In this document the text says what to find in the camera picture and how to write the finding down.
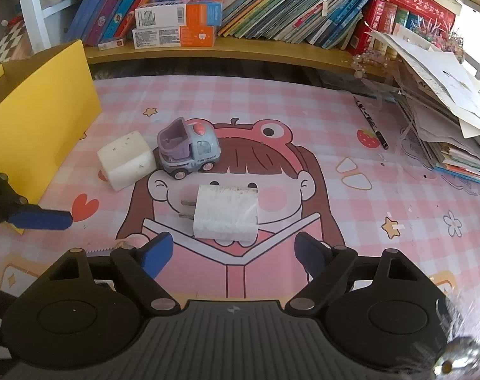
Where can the grey purple toy truck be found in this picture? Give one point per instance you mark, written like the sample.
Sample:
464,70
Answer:
192,150

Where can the dark pencil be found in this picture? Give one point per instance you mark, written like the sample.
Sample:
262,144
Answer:
370,122

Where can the pink beaded ornament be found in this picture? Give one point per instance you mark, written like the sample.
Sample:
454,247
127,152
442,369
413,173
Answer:
368,61

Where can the shiny metal button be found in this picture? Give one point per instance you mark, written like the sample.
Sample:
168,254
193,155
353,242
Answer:
457,356

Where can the thick red book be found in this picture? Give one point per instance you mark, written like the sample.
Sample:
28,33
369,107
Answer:
418,0

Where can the white orange blue carton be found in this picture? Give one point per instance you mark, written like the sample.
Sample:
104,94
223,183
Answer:
164,14

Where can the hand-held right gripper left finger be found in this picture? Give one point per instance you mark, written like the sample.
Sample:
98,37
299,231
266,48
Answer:
159,257

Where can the small white red box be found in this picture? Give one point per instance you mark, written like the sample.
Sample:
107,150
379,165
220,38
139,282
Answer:
111,44

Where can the row of books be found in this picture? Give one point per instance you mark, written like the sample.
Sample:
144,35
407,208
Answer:
263,4

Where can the white charger plug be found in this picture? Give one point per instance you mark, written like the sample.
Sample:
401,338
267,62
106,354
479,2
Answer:
226,213

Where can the stack of papers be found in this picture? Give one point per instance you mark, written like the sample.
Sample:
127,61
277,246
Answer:
442,99

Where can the pink cartoon desk mat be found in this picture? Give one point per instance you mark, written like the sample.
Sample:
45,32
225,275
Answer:
303,126

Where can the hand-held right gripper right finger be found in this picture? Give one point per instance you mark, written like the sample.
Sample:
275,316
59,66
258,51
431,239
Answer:
307,257

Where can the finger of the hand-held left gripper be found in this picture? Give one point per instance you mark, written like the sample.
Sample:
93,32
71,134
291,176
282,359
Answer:
42,219

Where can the yellow cardboard box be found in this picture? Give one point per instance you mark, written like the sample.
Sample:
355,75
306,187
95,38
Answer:
38,126

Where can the wooden chessboard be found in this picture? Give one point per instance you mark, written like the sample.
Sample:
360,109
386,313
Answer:
8,41

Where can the white foam cube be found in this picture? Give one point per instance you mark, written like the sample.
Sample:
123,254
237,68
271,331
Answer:
125,162

